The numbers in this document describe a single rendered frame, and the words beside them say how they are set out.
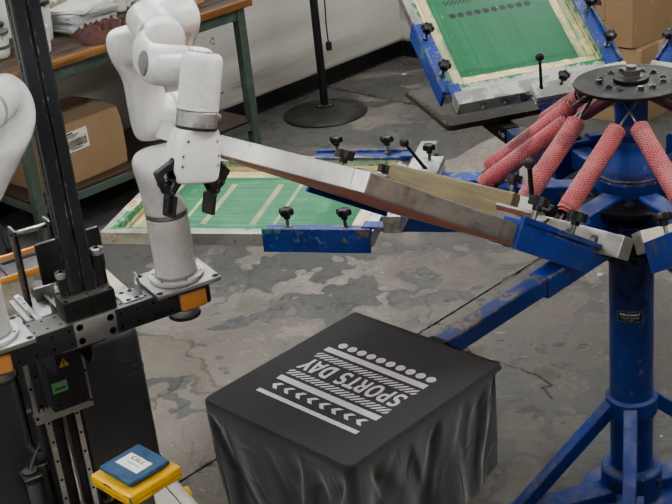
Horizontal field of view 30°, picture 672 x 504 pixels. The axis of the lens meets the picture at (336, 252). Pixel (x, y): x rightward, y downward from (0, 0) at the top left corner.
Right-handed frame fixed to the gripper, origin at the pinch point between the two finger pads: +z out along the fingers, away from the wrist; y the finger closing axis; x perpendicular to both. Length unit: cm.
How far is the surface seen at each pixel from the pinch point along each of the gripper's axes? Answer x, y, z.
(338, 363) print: -8, -54, 40
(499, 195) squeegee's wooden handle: 14, -75, -2
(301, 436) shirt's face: 6, -29, 47
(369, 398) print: 8, -47, 42
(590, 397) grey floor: -40, -222, 88
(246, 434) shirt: -8, -28, 52
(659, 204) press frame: 14, -146, 4
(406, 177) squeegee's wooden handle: -12, -75, -1
